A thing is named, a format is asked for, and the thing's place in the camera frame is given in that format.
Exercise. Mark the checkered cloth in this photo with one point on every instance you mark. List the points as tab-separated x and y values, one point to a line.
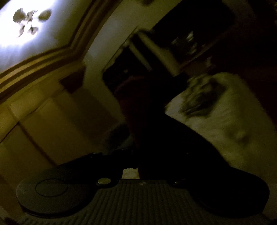
200	97

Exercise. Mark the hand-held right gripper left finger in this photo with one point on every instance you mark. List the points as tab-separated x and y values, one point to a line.
121	159

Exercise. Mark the pale hanging cloth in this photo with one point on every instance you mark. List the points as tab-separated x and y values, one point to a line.
154	52

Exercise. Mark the dark shelf unit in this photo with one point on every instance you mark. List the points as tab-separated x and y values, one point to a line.
194	32

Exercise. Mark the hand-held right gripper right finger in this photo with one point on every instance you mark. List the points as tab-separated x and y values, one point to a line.
194	173

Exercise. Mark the pale wardrobe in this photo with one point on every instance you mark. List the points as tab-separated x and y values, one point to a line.
49	121

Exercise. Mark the white bed sheet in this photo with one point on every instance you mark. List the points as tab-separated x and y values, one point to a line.
229	129

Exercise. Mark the dark red garment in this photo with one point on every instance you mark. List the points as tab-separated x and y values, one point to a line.
151	121

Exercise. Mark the ceiling light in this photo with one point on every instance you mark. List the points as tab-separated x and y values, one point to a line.
31	20

